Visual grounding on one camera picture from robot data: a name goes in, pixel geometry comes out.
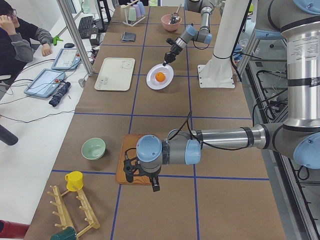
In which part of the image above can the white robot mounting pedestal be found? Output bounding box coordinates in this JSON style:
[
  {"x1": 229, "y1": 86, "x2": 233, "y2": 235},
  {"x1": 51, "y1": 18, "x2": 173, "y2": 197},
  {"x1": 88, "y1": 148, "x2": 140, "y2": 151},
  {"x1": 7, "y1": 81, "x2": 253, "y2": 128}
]
[{"x1": 198, "y1": 0, "x2": 251, "y2": 89}]

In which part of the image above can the wooden mug rack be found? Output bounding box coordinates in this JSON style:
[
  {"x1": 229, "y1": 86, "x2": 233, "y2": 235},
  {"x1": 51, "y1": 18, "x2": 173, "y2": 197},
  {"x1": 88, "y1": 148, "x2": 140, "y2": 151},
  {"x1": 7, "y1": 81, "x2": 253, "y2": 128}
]
[{"x1": 47, "y1": 185, "x2": 101, "y2": 240}]

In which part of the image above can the aluminium frame post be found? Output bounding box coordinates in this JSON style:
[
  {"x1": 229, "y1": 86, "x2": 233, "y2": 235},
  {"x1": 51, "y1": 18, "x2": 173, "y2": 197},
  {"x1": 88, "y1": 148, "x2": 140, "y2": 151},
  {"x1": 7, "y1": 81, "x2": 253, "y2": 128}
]
[{"x1": 57, "y1": 0, "x2": 94, "y2": 77}]

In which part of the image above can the light green bowl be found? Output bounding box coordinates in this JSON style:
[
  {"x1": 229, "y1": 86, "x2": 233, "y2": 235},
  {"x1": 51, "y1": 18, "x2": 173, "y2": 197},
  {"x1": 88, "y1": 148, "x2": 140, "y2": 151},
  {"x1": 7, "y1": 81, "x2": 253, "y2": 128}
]
[{"x1": 81, "y1": 137, "x2": 106, "y2": 160}]

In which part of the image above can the white cup rack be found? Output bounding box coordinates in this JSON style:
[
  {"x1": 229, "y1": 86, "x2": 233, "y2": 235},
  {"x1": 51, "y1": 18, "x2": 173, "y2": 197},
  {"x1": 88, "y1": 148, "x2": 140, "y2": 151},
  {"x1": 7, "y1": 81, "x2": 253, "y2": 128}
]
[{"x1": 120, "y1": 0, "x2": 146, "y2": 27}]

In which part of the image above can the wooden tray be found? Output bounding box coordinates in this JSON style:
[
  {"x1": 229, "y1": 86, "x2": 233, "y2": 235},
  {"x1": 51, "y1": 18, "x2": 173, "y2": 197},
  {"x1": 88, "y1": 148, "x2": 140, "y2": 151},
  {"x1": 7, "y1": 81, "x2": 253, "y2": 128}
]
[{"x1": 115, "y1": 134, "x2": 151, "y2": 186}]

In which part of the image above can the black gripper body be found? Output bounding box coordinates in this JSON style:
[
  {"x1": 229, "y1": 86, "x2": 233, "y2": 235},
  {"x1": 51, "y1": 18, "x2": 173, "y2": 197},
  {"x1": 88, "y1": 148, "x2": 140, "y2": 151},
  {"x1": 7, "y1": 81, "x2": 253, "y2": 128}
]
[
  {"x1": 139, "y1": 169, "x2": 160, "y2": 181},
  {"x1": 164, "y1": 44, "x2": 182, "y2": 63}
]

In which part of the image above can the red fire extinguisher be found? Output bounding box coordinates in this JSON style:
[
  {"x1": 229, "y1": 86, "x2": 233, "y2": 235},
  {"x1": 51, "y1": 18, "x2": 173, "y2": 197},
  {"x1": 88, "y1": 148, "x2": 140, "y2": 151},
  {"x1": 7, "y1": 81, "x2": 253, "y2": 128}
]
[{"x1": 0, "y1": 220, "x2": 30, "y2": 240}]

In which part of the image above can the near teach pendant tablet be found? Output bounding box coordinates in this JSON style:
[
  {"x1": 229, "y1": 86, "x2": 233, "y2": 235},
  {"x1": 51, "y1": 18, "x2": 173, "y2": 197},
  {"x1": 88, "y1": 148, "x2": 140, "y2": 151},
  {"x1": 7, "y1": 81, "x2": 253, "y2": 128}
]
[{"x1": 24, "y1": 68, "x2": 66, "y2": 98}]

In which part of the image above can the white round plate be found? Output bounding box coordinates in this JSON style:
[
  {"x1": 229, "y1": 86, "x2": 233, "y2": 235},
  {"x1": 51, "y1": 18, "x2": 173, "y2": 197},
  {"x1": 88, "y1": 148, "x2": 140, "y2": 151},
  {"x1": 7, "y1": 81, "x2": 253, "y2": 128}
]
[{"x1": 146, "y1": 64, "x2": 174, "y2": 90}]

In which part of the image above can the folded navy umbrella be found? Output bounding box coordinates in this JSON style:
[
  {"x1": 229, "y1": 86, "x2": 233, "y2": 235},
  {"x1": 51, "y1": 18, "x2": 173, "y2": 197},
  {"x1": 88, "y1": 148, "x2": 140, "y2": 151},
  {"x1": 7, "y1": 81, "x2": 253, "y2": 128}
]
[{"x1": 49, "y1": 82, "x2": 71, "y2": 107}]

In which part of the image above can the teach pendant tablet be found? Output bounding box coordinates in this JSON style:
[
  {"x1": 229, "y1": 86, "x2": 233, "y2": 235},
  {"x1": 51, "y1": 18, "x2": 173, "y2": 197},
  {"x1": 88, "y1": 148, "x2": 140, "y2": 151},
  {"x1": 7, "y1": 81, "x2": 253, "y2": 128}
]
[
  {"x1": 51, "y1": 48, "x2": 81, "y2": 71},
  {"x1": 24, "y1": 68, "x2": 66, "y2": 98}
]

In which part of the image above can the black computer mouse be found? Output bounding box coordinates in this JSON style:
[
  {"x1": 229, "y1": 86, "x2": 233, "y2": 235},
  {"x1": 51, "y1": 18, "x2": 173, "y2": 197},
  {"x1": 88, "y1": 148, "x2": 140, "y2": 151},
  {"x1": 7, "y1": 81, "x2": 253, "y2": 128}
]
[{"x1": 63, "y1": 42, "x2": 75, "y2": 49}]

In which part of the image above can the orange mandarin fruit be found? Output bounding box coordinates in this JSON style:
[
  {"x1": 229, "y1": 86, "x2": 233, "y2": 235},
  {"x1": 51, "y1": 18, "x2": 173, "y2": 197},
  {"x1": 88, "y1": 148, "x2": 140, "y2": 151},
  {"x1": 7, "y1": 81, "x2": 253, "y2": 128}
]
[{"x1": 155, "y1": 72, "x2": 166, "y2": 83}]

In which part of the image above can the cream bear print tray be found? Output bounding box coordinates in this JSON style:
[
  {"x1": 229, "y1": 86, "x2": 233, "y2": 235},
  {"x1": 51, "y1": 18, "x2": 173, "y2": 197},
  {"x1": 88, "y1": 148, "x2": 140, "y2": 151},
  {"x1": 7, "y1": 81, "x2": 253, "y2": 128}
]
[{"x1": 94, "y1": 57, "x2": 135, "y2": 92}]

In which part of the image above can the pink bowl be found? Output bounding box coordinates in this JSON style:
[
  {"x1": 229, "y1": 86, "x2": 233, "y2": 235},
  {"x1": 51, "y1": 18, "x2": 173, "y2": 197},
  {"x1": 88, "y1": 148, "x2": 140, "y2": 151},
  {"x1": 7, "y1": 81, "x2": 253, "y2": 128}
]
[{"x1": 160, "y1": 14, "x2": 182, "y2": 32}]

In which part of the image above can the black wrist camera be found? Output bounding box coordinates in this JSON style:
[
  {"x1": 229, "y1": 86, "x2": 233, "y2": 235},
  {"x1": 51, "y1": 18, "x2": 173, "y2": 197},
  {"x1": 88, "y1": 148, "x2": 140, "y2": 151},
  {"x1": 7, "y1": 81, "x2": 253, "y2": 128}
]
[
  {"x1": 123, "y1": 147, "x2": 140, "y2": 183},
  {"x1": 166, "y1": 37, "x2": 176, "y2": 46}
]

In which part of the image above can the black keyboard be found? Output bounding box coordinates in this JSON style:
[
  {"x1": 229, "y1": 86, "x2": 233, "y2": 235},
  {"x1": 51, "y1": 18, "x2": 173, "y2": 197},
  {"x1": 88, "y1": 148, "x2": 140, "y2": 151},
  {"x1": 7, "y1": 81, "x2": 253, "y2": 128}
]
[{"x1": 78, "y1": 15, "x2": 94, "y2": 39}]

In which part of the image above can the person at desk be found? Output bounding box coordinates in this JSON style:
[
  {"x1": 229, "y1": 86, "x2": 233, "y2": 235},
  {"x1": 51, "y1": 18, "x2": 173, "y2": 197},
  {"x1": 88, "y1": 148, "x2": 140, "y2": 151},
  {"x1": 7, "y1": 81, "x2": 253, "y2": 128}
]
[{"x1": 0, "y1": 0, "x2": 53, "y2": 77}]

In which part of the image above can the far teach pendant tablet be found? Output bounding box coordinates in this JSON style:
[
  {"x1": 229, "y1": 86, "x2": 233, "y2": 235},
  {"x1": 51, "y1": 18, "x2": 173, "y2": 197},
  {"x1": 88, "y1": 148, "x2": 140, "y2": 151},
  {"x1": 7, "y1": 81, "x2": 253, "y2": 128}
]
[{"x1": 51, "y1": 48, "x2": 81, "y2": 71}]

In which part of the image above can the dark green mug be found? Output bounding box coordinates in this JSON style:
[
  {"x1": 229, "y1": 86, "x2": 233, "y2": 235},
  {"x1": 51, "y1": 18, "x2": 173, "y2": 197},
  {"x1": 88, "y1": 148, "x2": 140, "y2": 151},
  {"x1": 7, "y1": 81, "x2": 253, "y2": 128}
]
[{"x1": 50, "y1": 226, "x2": 77, "y2": 240}]

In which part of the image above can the metal scoop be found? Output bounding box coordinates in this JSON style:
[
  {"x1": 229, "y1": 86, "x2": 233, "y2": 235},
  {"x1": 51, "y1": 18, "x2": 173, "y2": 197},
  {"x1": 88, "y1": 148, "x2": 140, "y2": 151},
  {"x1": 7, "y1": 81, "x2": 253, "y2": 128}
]
[{"x1": 169, "y1": 4, "x2": 182, "y2": 25}]

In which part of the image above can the folded grey cloth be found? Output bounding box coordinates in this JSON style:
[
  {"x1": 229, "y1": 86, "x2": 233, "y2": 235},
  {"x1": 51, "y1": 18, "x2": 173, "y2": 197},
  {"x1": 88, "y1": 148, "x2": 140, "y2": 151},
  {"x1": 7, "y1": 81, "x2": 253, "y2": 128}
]
[{"x1": 121, "y1": 31, "x2": 137, "y2": 43}]

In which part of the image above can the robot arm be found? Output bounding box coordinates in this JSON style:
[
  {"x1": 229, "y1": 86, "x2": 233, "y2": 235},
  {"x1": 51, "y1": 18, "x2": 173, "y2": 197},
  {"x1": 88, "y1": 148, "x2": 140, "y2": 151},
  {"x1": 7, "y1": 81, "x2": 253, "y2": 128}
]
[
  {"x1": 162, "y1": 0, "x2": 216, "y2": 66},
  {"x1": 123, "y1": 0, "x2": 320, "y2": 192}
]

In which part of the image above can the yellow mug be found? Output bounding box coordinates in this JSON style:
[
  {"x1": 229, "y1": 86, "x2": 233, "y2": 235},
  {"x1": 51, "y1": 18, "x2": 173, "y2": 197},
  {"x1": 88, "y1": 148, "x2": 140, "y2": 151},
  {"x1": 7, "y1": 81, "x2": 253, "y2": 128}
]
[{"x1": 64, "y1": 171, "x2": 84, "y2": 192}]

